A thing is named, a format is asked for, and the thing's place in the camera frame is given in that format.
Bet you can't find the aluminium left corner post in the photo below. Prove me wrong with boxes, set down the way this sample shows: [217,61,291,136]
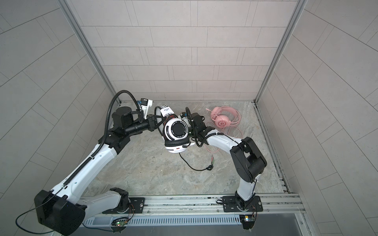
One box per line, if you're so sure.
[57,0,116,95]

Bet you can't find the left circuit board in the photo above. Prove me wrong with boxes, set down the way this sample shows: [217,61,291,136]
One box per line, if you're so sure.
[111,217,130,227]

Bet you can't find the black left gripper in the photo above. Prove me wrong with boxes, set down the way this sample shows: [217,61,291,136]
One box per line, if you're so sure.
[123,115,166,137]

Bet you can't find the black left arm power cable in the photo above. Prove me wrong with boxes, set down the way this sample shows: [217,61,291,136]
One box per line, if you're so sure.
[15,203,133,235]

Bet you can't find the circuit board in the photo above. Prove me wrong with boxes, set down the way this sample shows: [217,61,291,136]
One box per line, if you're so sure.
[239,215,256,230]
[111,217,130,227]

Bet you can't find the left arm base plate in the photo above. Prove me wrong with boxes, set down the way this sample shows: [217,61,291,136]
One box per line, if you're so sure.
[102,197,145,214]

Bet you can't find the aluminium corner post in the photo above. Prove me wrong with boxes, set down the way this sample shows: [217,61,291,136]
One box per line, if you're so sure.
[255,0,307,105]
[57,0,116,95]

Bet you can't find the aluminium right corner post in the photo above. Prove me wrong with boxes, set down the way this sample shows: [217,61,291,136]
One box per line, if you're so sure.
[255,0,307,105]

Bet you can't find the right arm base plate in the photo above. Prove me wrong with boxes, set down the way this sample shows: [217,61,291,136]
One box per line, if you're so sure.
[216,195,263,212]

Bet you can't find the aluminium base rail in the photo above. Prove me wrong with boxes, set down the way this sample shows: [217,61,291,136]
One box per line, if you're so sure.
[69,191,305,219]

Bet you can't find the pink headphones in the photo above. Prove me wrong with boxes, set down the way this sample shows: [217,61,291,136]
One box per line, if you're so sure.
[206,106,241,128]

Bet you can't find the right circuit board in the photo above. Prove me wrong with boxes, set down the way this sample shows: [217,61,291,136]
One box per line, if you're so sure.
[239,215,256,230]

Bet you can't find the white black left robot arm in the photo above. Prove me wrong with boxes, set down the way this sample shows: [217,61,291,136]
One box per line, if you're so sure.
[34,90,167,236]

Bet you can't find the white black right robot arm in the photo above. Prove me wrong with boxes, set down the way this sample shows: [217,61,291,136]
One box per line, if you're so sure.
[186,107,267,212]

